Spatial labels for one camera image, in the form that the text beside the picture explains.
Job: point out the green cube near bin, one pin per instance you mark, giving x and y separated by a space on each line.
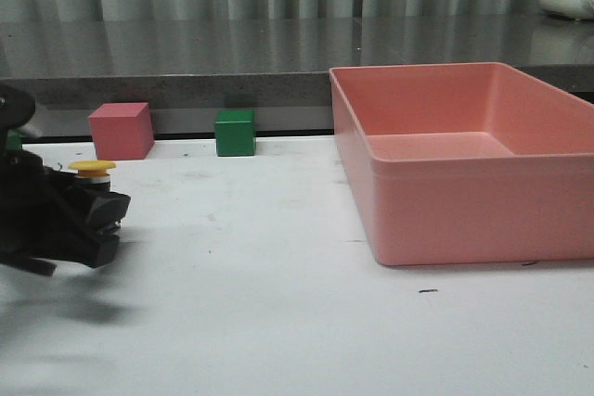
235 133

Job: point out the pink plastic bin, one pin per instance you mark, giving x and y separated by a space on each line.
465 162

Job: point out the yellow push button switch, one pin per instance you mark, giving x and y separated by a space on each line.
92 195

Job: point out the pink wooden cube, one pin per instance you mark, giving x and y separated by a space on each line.
122 131

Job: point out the grey stone counter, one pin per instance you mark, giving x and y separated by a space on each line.
195 64

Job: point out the green cube far left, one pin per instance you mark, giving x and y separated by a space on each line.
13 141

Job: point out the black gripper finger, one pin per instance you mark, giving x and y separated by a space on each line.
69 238
63 183

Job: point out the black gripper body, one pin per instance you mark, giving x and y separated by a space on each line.
23 201

